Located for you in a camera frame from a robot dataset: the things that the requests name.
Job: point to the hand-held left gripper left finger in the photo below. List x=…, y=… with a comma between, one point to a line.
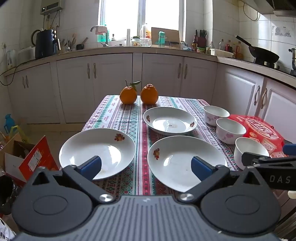
x=91, y=167

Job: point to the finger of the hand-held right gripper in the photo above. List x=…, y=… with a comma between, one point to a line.
x=290, y=149
x=254, y=158

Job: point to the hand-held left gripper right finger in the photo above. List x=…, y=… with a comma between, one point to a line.
x=200, y=168

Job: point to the white ceramic bowl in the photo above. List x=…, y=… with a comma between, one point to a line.
x=216, y=112
x=229, y=133
x=252, y=144

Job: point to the white plate one flower print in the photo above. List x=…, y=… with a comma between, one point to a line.
x=92, y=143
x=175, y=150

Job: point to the white plate two flower prints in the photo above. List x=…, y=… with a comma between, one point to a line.
x=166, y=115

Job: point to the person's right hand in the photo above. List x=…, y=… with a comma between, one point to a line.
x=292, y=194

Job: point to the red round snack packet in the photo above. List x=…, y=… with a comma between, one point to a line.
x=259, y=129

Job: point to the red cardboard box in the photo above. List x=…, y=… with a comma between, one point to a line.
x=38, y=157

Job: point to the patterned striped tablecloth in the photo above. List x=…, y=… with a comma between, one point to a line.
x=129, y=120

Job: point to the orange with green leaf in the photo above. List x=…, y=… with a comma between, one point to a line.
x=128, y=96

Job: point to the open brown cardboard box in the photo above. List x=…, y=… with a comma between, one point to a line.
x=11, y=160

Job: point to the black bag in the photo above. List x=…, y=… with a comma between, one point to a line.
x=7, y=194

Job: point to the stainless steel pot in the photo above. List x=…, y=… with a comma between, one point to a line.
x=293, y=59

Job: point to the bumpy orange without leaf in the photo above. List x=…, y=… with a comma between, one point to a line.
x=149, y=93

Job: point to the blue plastic bottle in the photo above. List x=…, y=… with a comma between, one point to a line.
x=9, y=121

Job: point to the black wok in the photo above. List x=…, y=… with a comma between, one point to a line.
x=263, y=54

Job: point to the white printed plastic bag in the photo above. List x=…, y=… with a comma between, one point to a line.
x=5, y=231

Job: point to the white rectangular tray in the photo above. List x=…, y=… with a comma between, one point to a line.
x=220, y=52

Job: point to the clear condiment bottle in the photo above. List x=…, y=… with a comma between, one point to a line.
x=221, y=44

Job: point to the black mortar with pestle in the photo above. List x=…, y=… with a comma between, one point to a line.
x=81, y=45

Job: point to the dark sauce bottle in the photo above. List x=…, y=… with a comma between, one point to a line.
x=194, y=45

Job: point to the beige kitchen countertop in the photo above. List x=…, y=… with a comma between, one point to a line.
x=129, y=49

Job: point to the utensil holder with utensils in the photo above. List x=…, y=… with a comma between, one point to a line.
x=67, y=45

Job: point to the knife block with knives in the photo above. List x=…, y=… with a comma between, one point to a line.
x=201, y=40

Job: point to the white countertop appliance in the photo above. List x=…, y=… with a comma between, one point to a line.
x=26, y=53

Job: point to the dark blue electric kettle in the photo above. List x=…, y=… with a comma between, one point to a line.
x=46, y=44

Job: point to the white plastic jug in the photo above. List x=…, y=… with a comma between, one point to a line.
x=11, y=59

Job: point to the white cylinder roll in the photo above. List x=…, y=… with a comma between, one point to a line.
x=128, y=37

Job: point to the teal lidded jar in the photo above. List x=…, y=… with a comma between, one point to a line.
x=161, y=38

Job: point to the glass measuring cup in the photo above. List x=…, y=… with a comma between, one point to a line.
x=146, y=42

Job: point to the brown cardboard sheet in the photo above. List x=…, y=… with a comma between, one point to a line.
x=172, y=34

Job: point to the pink dish cloth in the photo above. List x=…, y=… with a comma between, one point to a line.
x=101, y=30

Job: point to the chrome kitchen faucet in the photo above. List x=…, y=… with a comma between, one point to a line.
x=93, y=28

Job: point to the range hood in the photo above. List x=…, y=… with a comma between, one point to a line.
x=282, y=7

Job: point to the cooking oil bottle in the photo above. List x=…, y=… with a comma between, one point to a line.
x=145, y=31

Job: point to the kitchen window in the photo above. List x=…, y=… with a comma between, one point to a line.
x=120, y=16

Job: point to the wall sticker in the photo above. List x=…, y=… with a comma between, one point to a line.
x=282, y=31

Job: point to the white wall water heater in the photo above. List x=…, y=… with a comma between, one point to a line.
x=51, y=7

